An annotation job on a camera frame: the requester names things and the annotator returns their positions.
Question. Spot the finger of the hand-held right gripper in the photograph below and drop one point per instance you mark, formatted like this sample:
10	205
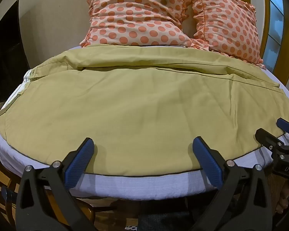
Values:
267	137
285	125

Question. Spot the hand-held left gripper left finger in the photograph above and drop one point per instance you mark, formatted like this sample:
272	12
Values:
80	160

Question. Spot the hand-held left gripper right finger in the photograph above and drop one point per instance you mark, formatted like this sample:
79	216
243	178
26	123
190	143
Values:
207	160

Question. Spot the yellow-green blanket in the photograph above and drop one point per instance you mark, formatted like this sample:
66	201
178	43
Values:
139	110

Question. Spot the person's right hand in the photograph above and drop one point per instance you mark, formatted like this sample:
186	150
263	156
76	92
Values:
283	195

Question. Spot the person's leg in dark jeans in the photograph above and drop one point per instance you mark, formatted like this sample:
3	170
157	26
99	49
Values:
163	219

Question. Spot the small orange polka-dot pillow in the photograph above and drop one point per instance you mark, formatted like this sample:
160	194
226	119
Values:
228	24

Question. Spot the large orange polka-dot pillow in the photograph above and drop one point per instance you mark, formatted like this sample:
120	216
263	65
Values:
134	14

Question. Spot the wooden bed frame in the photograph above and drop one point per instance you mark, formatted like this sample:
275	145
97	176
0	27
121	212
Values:
4	180

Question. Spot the window with yellow frame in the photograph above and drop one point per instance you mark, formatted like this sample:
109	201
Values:
275	21

